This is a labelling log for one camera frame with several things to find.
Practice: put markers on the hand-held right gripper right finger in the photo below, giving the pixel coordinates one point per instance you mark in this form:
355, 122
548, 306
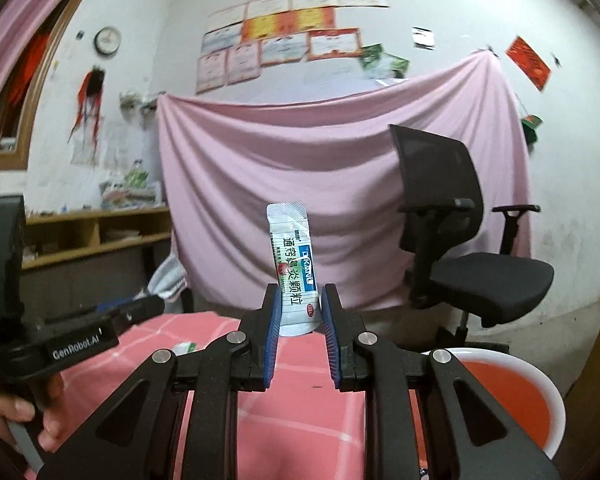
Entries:
332, 340

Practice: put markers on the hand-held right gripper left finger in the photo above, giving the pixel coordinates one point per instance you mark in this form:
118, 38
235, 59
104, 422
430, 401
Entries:
272, 340

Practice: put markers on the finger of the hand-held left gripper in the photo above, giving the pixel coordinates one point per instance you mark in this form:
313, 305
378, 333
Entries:
130, 310

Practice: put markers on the white blue sachet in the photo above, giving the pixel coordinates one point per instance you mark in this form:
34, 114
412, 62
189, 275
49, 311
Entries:
292, 270

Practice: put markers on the white orange basin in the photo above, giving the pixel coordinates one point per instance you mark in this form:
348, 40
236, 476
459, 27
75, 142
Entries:
510, 390

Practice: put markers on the person's left hand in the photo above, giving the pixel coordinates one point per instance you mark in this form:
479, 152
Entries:
0, 410

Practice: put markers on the grey striped cloth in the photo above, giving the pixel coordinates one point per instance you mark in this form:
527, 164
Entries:
169, 280

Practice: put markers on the white green crumpled wrapper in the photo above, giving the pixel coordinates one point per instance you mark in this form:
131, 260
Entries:
185, 348

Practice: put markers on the wooden shelf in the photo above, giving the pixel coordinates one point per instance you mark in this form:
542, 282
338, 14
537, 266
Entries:
80, 230

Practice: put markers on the pink checked tablecloth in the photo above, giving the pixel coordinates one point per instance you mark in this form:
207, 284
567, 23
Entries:
290, 430

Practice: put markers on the stack of papers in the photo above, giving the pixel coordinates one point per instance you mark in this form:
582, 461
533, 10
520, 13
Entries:
130, 196

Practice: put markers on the black office chair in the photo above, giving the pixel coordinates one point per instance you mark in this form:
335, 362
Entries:
480, 280

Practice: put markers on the hanging pink sheet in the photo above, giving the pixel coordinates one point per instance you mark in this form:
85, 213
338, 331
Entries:
280, 150

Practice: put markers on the pink curtain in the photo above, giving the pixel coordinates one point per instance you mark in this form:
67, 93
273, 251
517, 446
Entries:
15, 25

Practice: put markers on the green red hanging ornament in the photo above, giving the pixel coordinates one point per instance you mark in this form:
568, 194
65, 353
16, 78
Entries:
532, 127

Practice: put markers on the wooden window frame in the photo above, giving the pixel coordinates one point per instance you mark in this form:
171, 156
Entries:
35, 110

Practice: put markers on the red tassel wall ornament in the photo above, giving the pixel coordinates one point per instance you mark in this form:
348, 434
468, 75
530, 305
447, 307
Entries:
91, 95

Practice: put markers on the round wall clock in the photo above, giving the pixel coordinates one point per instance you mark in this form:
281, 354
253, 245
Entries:
107, 40

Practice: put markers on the green wall posters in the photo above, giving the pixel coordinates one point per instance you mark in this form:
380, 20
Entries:
385, 62

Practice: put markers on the group of wall certificates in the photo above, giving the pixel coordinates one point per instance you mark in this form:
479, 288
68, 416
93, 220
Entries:
280, 35

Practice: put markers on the black white wall photo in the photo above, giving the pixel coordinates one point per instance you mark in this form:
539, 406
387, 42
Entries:
423, 38

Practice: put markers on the red wall paper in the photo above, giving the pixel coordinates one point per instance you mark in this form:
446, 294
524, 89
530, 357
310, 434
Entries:
527, 62

